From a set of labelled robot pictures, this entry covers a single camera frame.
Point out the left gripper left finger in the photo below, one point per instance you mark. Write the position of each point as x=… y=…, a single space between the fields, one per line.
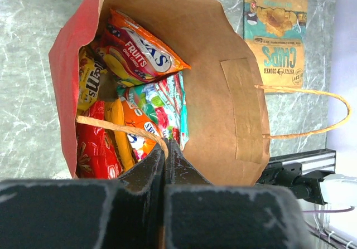
x=84 y=213

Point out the yellow orange snack packet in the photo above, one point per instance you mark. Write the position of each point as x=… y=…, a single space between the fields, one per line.
x=113 y=113

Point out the teal mint candy bag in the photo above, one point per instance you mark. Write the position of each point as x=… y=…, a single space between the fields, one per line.
x=164 y=102

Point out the yellow M&Ms bag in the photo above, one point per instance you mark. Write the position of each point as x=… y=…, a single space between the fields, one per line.
x=90 y=70

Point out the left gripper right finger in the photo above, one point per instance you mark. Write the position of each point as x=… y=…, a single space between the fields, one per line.
x=198 y=214

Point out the red paper bag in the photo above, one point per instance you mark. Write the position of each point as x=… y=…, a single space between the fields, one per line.
x=227 y=115

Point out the red snack packet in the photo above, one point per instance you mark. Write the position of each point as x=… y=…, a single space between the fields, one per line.
x=96 y=157

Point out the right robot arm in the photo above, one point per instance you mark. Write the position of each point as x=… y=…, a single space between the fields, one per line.
x=317 y=186

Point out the orange Foxs fruits candy bag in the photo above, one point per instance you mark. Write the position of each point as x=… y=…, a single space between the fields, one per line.
x=133 y=55

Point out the aluminium rail frame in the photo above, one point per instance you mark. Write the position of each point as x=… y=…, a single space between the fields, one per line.
x=322 y=159

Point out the brown kettle chips bag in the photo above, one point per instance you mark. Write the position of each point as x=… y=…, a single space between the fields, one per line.
x=274 y=31

